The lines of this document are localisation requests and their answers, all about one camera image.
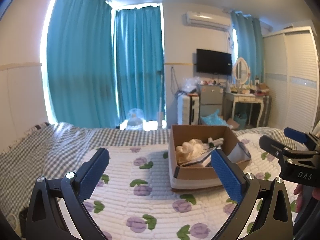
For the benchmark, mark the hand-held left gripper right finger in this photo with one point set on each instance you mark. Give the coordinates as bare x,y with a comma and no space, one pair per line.
228,180

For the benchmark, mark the white pouch with blue trim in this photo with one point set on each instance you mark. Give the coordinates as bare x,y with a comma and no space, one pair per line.
238,153

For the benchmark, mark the white louvered wardrobe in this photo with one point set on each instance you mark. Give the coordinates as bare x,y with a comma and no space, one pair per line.
295,80

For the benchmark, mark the wide teal curtain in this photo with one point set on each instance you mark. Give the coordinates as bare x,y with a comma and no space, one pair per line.
80,60

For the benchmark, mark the clear plastic bag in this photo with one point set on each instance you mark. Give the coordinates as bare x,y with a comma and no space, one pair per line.
189,85

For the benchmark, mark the cluster of cosmetics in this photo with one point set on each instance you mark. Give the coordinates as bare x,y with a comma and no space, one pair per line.
255,88

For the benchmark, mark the blue-edged cotton pad pack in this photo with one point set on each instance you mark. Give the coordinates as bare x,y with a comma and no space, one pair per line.
205,158

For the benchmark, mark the white floor stand pole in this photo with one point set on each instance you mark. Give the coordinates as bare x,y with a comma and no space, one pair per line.
160,100

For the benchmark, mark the flat brown cardboard piece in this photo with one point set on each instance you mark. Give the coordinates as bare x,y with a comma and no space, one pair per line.
232,124

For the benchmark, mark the white dressing table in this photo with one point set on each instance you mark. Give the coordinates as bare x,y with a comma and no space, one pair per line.
243,98

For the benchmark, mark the narrow teal curtain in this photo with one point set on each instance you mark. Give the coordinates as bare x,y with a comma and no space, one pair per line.
248,45

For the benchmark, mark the white drawer cabinet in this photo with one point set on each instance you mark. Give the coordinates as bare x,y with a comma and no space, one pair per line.
183,110

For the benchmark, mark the black wall television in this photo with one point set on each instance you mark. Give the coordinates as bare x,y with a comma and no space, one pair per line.
213,62

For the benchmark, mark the teal storage basket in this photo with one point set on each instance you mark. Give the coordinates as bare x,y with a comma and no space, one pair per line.
240,120

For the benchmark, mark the cream mesh bath sponge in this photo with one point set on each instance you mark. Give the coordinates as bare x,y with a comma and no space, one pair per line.
190,148

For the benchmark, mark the white oval vanity mirror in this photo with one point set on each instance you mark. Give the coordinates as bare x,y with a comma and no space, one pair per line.
240,70

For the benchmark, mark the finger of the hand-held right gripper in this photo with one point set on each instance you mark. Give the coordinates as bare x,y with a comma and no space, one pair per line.
272,145
296,135

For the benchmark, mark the clear plastic water jug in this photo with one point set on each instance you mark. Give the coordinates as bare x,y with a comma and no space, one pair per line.
135,120

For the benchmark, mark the white socks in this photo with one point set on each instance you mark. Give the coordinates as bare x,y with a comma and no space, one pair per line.
217,141

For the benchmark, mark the white floral quilted blanket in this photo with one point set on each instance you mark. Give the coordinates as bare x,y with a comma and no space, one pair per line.
150,205

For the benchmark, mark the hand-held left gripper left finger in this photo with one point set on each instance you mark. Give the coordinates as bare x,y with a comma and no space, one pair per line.
93,180

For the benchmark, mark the dark object with pale disc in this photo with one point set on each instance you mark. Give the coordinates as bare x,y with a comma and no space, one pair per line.
17,221

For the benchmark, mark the brown cardboard box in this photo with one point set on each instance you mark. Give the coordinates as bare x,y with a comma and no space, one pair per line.
195,177

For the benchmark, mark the person's right hand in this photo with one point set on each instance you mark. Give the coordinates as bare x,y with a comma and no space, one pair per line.
298,196

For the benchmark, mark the grey mini fridge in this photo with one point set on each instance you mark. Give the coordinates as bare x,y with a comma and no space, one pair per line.
211,100

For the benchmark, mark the white air conditioner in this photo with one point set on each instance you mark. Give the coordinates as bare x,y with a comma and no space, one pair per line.
207,20

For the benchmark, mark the blue plastic bag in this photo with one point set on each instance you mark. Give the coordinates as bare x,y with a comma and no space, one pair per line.
211,118

